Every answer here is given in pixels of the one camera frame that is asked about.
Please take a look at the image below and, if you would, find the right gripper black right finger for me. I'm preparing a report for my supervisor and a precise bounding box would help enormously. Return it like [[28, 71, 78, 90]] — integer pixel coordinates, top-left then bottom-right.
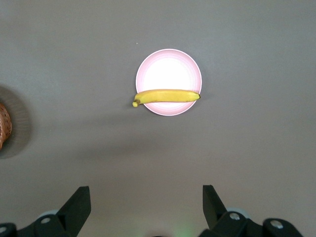
[[197, 184, 303, 237]]

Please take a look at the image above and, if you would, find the pink round plate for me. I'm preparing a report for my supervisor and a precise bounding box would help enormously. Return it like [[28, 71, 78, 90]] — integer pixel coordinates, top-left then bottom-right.
[[135, 49, 202, 117]]

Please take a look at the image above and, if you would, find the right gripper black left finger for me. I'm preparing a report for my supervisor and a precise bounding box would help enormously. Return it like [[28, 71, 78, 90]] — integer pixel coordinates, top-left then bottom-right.
[[0, 186, 91, 237]]

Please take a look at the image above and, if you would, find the yellow banana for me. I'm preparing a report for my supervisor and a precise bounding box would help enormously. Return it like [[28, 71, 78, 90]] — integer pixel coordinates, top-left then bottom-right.
[[132, 89, 201, 108]]

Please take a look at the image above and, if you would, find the brown wicker basket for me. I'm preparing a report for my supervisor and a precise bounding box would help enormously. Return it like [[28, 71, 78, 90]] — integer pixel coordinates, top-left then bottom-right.
[[0, 102, 12, 151]]

